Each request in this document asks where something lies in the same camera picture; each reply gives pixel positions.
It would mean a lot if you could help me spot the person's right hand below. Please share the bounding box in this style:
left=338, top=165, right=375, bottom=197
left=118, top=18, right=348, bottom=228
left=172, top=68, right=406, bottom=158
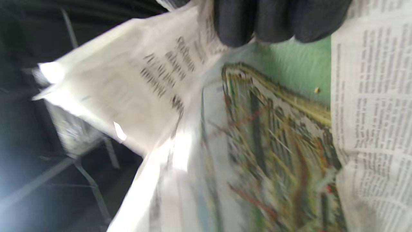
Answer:
left=212, top=0, right=353, bottom=48

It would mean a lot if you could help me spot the printed newspaper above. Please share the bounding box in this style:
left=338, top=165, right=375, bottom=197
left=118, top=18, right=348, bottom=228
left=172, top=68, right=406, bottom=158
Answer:
left=32, top=0, right=412, bottom=232

